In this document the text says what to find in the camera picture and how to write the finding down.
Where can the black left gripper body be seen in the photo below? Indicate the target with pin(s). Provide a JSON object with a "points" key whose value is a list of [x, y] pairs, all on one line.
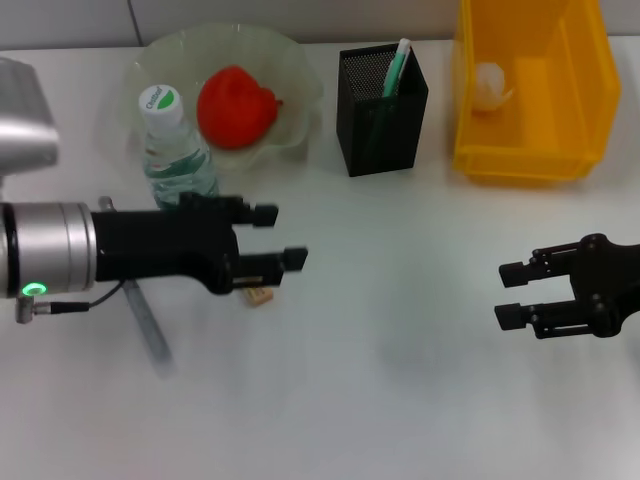
{"points": [[165, 245]]}

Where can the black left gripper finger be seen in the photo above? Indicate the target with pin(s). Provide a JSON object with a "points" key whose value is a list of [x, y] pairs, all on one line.
{"points": [[295, 260], [265, 215]]}

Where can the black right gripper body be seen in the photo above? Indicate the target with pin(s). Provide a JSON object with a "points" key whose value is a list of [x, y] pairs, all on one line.
{"points": [[610, 285]]}

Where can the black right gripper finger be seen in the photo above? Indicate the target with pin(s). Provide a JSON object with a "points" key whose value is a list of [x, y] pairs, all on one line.
{"points": [[512, 275], [507, 316]]}

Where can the tan eraser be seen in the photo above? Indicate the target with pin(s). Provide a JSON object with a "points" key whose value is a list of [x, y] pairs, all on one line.
{"points": [[259, 296]]}

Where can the grey marker pen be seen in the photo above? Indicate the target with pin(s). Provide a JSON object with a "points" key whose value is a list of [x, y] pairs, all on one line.
{"points": [[150, 330]]}

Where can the clear green-label water bottle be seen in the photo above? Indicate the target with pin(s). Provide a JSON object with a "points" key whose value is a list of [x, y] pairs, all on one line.
{"points": [[170, 150]]}

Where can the orange fruit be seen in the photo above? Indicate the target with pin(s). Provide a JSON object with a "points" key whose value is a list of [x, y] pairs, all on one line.
{"points": [[235, 105]]}

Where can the white paper ball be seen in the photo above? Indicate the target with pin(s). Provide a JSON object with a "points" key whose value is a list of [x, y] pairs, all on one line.
{"points": [[490, 85]]}

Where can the green utility knife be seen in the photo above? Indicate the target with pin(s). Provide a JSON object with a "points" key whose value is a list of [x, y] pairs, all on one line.
{"points": [[397, 70]]}

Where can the pale green glass fruit bowl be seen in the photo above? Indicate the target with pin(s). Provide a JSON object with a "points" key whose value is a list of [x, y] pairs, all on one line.
{"points": [[280, 75]]}

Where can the black mesh pen holder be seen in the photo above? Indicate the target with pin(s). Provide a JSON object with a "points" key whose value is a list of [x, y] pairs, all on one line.
{"points": [[390, 140]]}

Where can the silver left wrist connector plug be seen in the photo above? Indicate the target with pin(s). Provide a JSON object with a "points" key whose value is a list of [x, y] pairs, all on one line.
{"points": [[105, 204]]}

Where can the yellow plastic bin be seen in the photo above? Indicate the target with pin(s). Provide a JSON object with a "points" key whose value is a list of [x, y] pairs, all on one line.
{"points": [[525, 150]]}

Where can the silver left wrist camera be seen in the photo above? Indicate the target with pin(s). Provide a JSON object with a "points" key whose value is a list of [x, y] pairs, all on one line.
{"points": [[25, 125]]}

